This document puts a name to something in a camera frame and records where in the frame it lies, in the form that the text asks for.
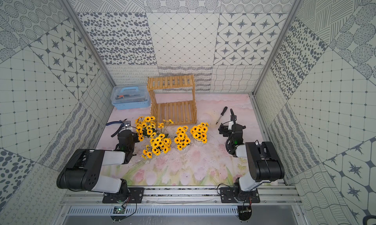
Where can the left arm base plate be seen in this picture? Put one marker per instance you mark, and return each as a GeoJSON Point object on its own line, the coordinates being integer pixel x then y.
{"type": "Point", "coordinates": [131, 195]}

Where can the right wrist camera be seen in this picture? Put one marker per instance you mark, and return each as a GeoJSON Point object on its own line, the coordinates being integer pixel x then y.
{"type": "Point", "coordinates": [230, 125]}

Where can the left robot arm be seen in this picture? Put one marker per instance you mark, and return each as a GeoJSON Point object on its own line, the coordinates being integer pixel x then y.
{"type": "Point", "coordinates": [82, 171]}

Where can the floral table mat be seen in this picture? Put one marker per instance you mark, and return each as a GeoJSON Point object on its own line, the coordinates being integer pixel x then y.
{"type": "Point", "coordinates": [198, 164]}

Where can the aluminium rail frame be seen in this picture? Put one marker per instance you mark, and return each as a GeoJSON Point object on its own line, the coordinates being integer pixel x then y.
{"type": "Point", "coordinates": [270, 194]}

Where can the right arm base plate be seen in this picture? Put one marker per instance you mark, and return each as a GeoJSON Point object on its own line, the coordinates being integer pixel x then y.
{"type": "Point", "coordinates": [231, 195]}

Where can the blue plastic tool box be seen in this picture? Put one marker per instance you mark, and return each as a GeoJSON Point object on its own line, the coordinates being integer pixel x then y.
{"type": "Point", "coordinates": [130, 97]}

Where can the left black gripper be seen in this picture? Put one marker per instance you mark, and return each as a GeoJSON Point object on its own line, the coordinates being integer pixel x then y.
{"type": "Point", "coordinates": [124, 127]}

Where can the black handled screwdriver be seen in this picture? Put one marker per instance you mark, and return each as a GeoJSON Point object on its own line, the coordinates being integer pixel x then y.
{"type": "Point", "coordinates": [222, 114]}

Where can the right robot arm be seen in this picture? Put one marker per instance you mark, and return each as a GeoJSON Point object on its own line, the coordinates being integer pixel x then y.
{"type": "Point", "coordinates": [264, 163]}

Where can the wooden two-tier shelf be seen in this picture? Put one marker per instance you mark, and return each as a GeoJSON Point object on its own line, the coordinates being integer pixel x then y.
{"type": "Point", "coordinates": [180, 112]}

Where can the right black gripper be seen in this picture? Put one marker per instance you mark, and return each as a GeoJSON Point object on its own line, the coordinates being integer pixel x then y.
{"type": "Point", "coordinates": [224, 129]}

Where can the sunflower pot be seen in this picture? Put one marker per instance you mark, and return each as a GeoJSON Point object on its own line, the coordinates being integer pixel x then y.
{"type": "Point", "coordinates": [182, 139]}
{"type": "Point", "coordinates": [157, 146]}
{"type": "Point", "coordinates": [149, 127]}
{"type": "Point", "coordinates": [199, 132]}

